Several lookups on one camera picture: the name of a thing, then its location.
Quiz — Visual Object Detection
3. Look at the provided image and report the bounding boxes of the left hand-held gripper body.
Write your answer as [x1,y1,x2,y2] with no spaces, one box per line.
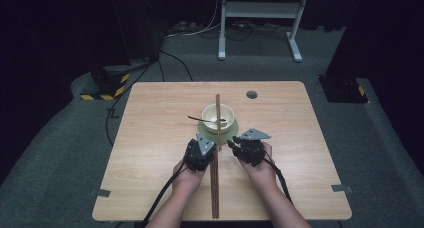
[182,131,218,173]

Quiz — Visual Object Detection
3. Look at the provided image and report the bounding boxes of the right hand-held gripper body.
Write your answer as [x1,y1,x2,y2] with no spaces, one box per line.
[233,127,272,168]

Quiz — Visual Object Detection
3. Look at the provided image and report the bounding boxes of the brown wooden chopstick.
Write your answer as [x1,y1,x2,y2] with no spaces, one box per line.
[215,93,223,153]

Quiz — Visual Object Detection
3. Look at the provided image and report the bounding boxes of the cream bowl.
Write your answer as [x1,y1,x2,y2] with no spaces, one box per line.
[201,103,236,135]

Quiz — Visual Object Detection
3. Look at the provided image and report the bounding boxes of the row of brown chopsticks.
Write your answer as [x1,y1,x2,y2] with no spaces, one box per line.
[209,150,221,220]

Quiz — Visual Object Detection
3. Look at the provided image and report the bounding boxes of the person's right hand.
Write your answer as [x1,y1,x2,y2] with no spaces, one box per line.
[237,141,280,193]

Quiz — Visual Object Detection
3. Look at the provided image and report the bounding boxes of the person's left hand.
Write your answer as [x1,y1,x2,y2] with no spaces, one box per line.
[171,158,208,197]

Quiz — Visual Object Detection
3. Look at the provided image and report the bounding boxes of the round green coaster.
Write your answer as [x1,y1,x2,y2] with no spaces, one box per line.
[196,117,240,146]

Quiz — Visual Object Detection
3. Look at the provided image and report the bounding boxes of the grey tape piece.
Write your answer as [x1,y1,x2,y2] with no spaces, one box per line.
[330,184,354,194]
[89,188,112,199]

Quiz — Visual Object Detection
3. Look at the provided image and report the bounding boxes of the black stand with square base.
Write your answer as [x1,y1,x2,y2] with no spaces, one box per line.
[317,0,424,105]

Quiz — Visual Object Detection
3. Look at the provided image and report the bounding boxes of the black stand with striped base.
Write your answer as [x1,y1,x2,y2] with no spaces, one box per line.
[66,0,159,102]

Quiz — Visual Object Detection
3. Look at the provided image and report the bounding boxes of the grey power strip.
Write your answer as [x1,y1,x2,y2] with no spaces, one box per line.
[167,19,202,35]

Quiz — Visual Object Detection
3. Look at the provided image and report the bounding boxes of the white metal stand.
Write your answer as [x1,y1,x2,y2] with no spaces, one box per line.
[217,0,312,63]

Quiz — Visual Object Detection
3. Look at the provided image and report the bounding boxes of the metal spoon with dark handle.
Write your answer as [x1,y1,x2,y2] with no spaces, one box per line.
[186,115,229,128]

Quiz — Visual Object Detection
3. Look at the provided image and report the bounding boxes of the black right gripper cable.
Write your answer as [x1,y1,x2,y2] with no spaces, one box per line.
[262,153,295,206]

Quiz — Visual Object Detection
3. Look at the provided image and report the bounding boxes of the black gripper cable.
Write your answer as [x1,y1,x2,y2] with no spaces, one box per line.
[139,160,187,228]
[262,153,295,206]

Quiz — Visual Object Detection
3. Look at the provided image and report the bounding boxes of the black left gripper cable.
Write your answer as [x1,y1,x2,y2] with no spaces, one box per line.
[139,160,187,228]

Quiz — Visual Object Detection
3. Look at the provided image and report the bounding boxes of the long black floor cable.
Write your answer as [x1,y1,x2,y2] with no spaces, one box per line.
[105,59,158,147]

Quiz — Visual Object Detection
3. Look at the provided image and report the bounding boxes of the curved black floor cable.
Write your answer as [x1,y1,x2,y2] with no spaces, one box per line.
[157,49,195,83]

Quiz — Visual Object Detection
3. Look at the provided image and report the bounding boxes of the black cables under white stand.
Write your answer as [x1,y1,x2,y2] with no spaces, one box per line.
[199,20,291,42]

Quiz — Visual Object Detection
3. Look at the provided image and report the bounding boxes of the white floor cable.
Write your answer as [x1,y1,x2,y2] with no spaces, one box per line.
[163,0,223,40]

